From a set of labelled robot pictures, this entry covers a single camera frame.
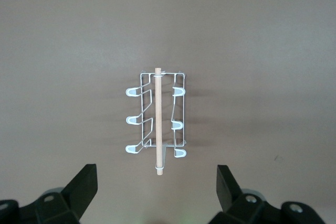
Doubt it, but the white wire cup holder rack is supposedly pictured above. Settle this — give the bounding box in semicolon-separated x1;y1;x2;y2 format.
125;67;187;177

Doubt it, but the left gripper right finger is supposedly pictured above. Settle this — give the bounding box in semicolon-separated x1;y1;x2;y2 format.
208;164;325;224

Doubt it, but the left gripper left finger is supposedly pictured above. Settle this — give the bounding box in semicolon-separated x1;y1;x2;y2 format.
0;163;99;224

